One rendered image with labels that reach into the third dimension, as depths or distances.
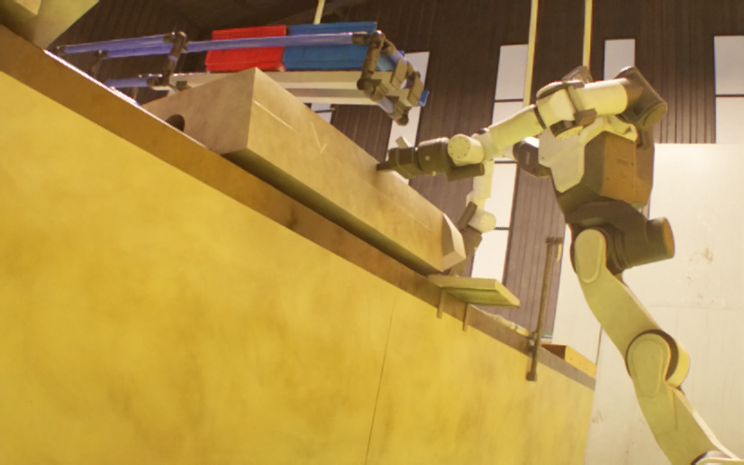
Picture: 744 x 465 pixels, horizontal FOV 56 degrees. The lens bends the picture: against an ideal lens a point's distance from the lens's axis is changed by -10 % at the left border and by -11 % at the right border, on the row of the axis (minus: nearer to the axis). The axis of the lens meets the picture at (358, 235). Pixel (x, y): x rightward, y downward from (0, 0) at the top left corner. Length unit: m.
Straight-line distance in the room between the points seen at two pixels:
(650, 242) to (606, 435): 5.89
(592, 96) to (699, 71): 10.93
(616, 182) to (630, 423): 5.81
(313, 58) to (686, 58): 11.19
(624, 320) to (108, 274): 1.25
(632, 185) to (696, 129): 10.28
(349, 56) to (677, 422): 1.24
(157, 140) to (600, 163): 1.18
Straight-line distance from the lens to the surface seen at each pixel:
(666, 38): 13.28
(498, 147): 1.93
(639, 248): 2.01
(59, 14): 1.32
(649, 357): 1.87
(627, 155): 2.14
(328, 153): 1.86
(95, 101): 1.31
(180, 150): 1.45
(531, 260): 12.20
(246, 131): 1.61
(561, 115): 1.90
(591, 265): 2.00
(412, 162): 1.98
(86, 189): 1.29
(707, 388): 7.66
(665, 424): 1.88
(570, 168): 2.10
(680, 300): 7.88
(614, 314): 1.98
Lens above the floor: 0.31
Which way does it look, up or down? 14 degrees up
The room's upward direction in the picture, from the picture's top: 10 degrees clockwise
